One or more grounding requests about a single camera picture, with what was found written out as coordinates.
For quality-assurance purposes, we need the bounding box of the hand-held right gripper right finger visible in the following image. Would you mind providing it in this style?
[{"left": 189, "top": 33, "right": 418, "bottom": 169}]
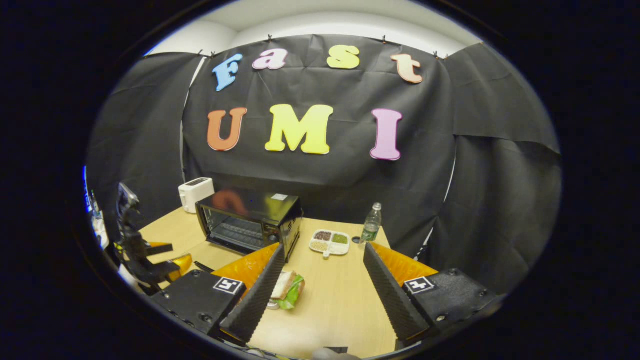
[{"left": 363, "top": 242, "right": 500, "bottom": 351}]

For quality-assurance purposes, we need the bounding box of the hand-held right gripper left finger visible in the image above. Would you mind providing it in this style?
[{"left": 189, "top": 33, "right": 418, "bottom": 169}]
[{"left": 149, "top": 243, "right": 286, "bottom": 348}]

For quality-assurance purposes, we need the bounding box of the sandwich with lettuce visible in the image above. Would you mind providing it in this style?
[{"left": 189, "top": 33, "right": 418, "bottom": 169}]
[{"left": 270, "top": 270, "right": 306, "bottom": 311}]

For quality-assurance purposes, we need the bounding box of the black electric oven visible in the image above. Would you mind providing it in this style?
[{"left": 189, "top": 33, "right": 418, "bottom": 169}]
[{"left": 194, "top": 187, "right": 304, "bottom": 275}]

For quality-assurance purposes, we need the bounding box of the white toaster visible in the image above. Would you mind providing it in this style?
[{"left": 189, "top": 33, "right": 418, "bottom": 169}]
[{"left": 178, "top": 177, "right": 216, "bottom": 215}]

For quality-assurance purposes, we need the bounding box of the clear plastic water bottle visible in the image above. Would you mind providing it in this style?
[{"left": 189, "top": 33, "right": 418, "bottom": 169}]
[{"left": 360, "top": 202, "right": 383, "bottom": 246}]

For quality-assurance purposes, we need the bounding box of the white divided snack dish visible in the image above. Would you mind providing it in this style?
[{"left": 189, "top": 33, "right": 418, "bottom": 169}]
[{"left": 308, "top": 229, "right": 351, "bottom": 259}]

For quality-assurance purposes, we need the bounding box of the black backdrop cloth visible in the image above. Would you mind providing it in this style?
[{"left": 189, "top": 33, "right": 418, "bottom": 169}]
[{"left": 85, "top": 34, "right": 563, "bottom": 296}]

